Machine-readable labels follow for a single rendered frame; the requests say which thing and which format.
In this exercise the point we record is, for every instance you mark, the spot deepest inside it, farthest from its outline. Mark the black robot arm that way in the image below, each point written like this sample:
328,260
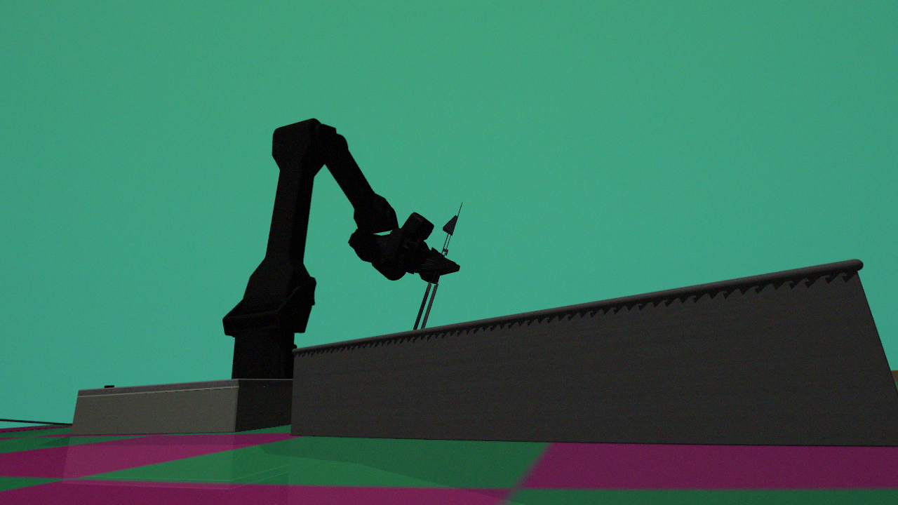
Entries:
279,294

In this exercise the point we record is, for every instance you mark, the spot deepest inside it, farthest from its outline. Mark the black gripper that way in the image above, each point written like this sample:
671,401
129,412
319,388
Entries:
415,257

